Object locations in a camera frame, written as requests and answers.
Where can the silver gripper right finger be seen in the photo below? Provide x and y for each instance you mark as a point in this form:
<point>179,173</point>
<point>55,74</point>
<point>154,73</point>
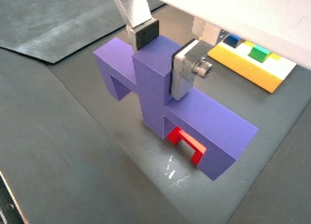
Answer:
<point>190,63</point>

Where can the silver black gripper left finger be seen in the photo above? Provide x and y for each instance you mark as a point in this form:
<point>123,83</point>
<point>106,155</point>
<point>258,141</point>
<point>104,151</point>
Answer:
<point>142,26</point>

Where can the purple m-shaped block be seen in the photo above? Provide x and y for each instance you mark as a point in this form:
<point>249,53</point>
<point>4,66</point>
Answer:
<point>142,72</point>

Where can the yellow white board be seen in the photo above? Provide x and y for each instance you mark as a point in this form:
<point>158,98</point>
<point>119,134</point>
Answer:
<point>266,74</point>

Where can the blue block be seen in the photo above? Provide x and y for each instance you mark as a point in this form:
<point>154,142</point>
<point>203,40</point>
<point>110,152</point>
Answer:
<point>232,40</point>

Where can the green block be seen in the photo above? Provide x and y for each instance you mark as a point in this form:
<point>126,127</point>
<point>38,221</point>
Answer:
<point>259,53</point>

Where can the red m-shaped block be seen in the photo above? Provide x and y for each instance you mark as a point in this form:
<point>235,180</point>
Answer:
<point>179,135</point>

